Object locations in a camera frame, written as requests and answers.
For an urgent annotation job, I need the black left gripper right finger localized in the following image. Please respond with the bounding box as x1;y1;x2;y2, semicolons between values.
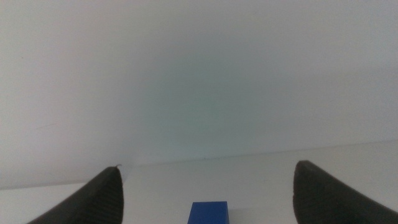
292;160;398;224

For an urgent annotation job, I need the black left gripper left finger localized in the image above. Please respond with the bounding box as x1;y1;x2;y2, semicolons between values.
26;166;125;224

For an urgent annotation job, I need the blue cube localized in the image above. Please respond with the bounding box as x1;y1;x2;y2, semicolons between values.
187;201;231;224

